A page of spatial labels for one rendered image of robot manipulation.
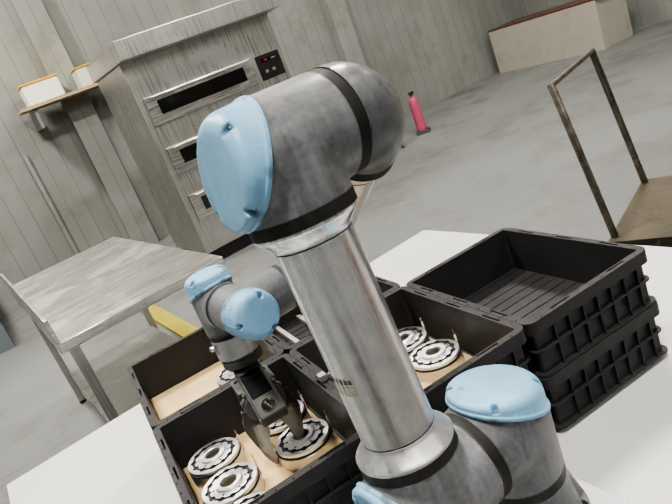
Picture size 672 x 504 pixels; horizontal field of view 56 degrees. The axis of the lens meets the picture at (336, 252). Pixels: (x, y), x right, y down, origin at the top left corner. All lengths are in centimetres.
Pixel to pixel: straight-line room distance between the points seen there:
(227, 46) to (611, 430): 549
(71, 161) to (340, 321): 777
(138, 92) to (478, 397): 535
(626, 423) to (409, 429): 61
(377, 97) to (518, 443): 42
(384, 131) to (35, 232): 772
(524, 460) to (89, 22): 815
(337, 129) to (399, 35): 998
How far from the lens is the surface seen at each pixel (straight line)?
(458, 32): 1138
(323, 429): 115
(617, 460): 116
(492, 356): 106
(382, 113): 64
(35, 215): 826
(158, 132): 593
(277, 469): 117
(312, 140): 59
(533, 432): 79
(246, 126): 57
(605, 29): 1037
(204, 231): 603
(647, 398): 128
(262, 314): 92
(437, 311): 129
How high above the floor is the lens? 146
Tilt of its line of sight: 17 degrees down
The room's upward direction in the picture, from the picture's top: 22 degrees counter-clockwise
